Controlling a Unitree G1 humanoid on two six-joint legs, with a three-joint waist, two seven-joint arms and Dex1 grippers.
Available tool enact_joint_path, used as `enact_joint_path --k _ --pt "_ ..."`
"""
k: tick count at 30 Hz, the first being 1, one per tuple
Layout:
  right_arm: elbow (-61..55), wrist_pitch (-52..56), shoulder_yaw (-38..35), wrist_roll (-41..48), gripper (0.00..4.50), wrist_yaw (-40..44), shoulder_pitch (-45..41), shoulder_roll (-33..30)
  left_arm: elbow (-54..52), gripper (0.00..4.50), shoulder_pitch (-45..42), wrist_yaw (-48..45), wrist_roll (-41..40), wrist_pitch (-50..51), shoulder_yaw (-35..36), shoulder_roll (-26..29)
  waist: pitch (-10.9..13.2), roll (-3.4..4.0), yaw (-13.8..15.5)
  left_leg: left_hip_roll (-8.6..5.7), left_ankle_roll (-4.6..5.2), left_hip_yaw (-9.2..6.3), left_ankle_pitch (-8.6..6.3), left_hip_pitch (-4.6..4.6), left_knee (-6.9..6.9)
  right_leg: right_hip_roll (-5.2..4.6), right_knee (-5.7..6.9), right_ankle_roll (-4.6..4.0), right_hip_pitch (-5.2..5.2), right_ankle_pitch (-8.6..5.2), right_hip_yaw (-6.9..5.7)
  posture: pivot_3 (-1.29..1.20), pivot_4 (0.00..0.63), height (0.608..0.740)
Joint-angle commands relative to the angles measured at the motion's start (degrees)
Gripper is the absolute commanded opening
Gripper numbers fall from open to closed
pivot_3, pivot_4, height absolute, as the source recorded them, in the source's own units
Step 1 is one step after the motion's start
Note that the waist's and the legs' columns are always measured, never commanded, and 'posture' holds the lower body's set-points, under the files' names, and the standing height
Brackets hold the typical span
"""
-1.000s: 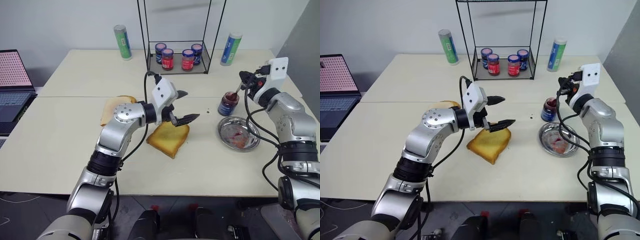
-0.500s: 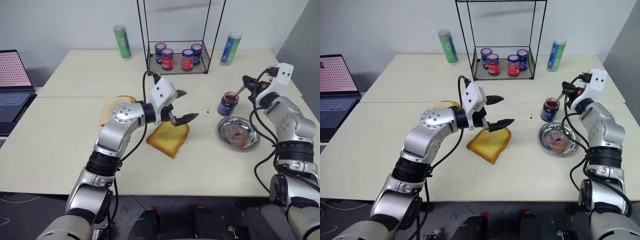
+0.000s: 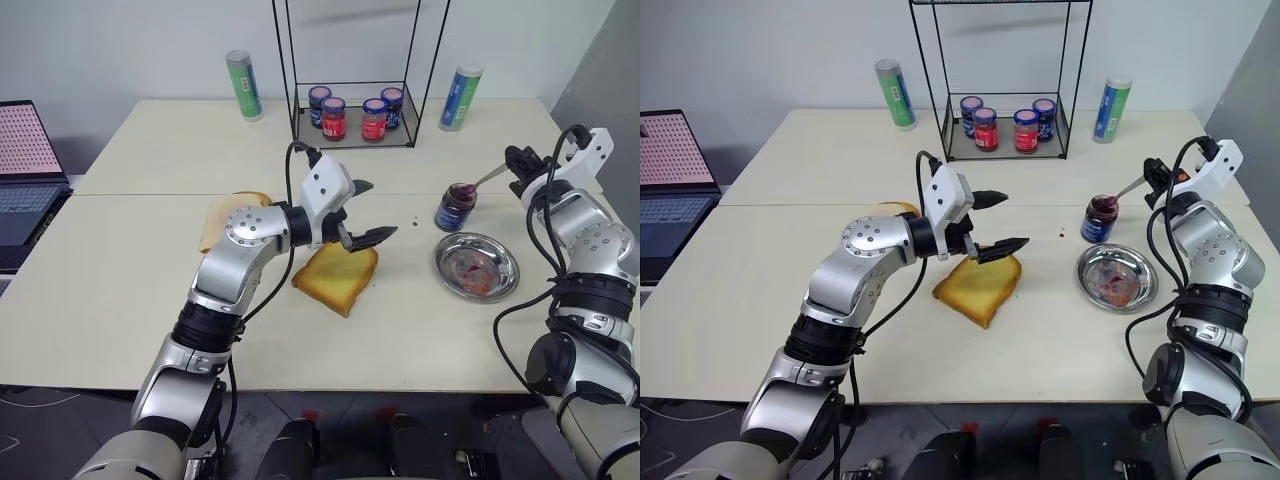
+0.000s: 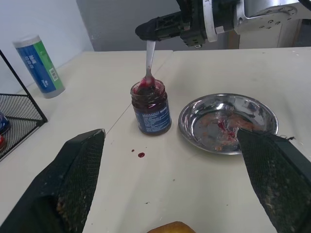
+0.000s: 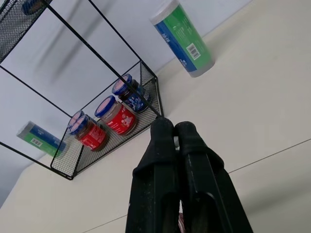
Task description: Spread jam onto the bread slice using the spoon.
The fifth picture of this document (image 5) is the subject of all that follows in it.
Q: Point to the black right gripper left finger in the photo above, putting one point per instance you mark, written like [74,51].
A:
[158,184]

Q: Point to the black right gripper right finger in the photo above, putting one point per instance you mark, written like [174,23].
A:
[206,184]

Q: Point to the red label dark jam jar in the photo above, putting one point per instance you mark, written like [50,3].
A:
[93,137]
[75,115]

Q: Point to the blue label jam jar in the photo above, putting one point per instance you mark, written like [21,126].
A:
[134,100]

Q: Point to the red label clear jar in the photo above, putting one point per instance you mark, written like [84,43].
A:
[121,120]

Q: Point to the green blue cylindrical canister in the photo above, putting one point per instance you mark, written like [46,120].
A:
[39,138]
[184,41]

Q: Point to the blue lid jar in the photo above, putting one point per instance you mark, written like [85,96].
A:
[30,7]

